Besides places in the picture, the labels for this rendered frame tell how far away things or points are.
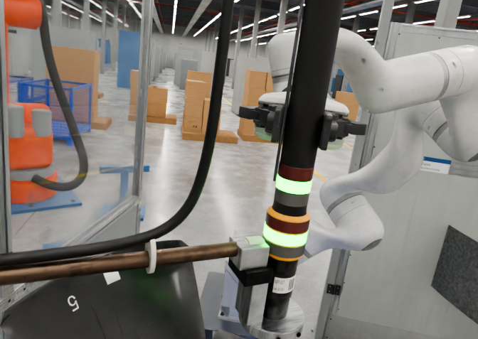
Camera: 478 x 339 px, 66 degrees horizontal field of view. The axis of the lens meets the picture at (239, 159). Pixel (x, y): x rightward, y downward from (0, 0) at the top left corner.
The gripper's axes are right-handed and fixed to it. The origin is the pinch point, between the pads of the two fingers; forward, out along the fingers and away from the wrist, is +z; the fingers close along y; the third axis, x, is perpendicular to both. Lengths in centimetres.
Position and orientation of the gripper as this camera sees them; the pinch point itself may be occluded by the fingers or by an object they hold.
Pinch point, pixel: (301, 126)
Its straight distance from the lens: 35.3
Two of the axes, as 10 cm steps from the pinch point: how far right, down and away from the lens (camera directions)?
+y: -9.8, -1.6, 1.3
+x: 1.2, -9.6, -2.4
